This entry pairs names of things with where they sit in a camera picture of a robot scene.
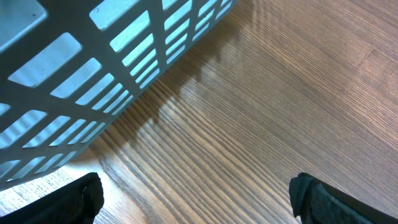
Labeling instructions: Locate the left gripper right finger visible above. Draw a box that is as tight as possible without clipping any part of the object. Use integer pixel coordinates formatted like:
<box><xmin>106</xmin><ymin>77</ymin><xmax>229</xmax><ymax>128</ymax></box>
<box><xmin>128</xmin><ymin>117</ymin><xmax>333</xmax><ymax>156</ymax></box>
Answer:
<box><xmin>289</xmin><ymin>172</ymin><xmax>397</xmax><ymax>224</ymax></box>

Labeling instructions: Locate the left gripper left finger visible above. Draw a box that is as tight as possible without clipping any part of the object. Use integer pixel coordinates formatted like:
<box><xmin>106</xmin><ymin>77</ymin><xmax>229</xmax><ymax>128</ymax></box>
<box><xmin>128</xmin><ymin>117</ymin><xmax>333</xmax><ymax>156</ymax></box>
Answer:
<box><xmin>1</xmin><ymin>172</ymin><xmax>104</xmax><ymax>224</ymax></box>

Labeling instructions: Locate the grey plastic shopping basket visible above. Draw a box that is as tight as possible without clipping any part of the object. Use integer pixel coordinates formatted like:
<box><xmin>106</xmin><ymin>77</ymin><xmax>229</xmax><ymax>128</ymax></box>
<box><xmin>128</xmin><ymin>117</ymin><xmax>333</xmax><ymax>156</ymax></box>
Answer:
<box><xmin>1</xmin><ymin>0</ymin><xmax>235</xmax><ymax>190</ymax></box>

